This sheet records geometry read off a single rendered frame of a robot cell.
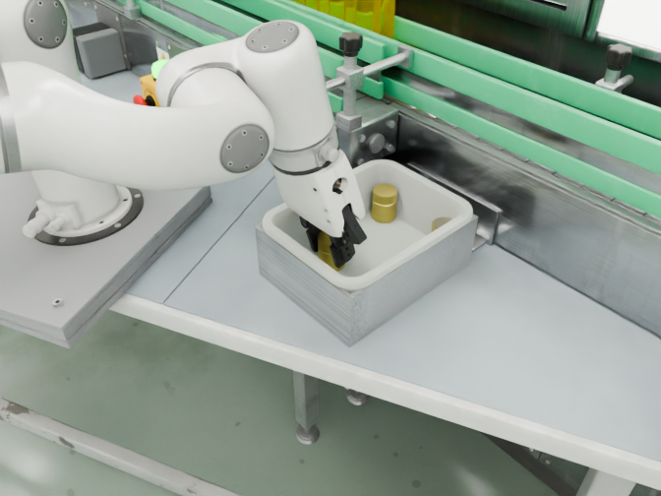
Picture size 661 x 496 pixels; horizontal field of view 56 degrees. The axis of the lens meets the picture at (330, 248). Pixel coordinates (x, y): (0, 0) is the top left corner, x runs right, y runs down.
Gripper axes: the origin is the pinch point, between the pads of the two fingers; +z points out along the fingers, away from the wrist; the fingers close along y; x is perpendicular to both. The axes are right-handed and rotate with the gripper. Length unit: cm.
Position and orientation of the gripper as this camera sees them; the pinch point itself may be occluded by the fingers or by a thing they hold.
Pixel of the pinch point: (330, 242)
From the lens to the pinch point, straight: 76.4
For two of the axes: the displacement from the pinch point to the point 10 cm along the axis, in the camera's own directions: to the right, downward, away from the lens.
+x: -7.1, 6.1, -3.5
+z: 1.9, 6.4, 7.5
